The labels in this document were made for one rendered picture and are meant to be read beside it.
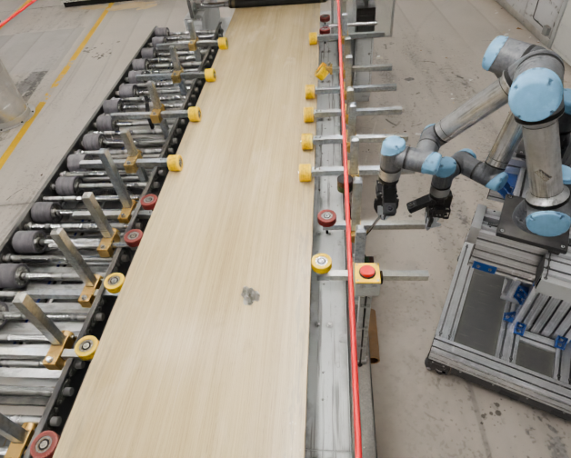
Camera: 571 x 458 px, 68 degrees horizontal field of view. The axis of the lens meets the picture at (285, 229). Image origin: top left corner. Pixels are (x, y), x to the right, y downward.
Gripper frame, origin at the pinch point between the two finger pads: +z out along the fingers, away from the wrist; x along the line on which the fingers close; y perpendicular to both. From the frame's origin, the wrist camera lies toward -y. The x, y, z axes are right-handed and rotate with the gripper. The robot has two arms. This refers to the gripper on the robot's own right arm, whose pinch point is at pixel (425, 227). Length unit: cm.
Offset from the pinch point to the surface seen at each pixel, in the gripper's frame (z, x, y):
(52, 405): -2, -81, -133
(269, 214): -8, 1, -67
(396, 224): -3.4, -1.5, -12.7
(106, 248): -4, -15, -137
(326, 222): -8.0, -4.0, -42.3
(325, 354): 20, -50, -43
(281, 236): -8, -12, -61
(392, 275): -0.4, -26.3, -16.8
